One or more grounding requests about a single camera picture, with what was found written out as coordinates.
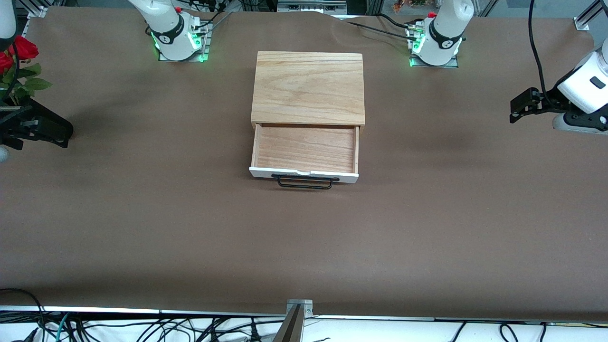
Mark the green rose leaves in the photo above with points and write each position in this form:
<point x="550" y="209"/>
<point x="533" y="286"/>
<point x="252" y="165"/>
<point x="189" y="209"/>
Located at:
<point x="33" y="84"/>

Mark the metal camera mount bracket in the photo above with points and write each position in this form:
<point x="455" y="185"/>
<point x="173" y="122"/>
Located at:
<point x="308" y="306"/>

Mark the red artificial rose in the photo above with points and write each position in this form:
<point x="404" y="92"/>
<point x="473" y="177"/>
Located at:
<point x="4" y="61"/>
<point x="23" y="47"/>

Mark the light wooden drawer cabinet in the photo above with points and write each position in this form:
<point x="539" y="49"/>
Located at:
<point x="308" y="85"/>

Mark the aluminium frame profile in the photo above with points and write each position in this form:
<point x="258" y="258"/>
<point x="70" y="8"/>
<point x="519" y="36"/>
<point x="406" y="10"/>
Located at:
<point x="586" y="21"/>
<point x="38" y="12"/>

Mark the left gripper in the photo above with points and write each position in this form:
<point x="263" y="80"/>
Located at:
<point x="550" y="101"/>

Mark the grey camera mount beam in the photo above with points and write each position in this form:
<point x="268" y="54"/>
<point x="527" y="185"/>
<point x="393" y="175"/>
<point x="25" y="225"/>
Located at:
<point x="289" y="330"/>

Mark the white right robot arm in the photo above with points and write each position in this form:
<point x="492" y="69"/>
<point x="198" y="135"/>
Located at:
<point x="171" y="33"/>

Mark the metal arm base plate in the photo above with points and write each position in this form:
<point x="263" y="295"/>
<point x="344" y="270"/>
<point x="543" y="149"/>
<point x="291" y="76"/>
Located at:
<point x="204" y="45"/>
<point x="453" y="62"/>

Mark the brown table cover sheet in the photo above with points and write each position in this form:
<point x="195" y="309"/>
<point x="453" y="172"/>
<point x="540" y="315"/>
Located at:
<point x="142" y="237"/>

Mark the grey power strip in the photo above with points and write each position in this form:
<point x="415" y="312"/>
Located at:
<point x="308" y="5"/>

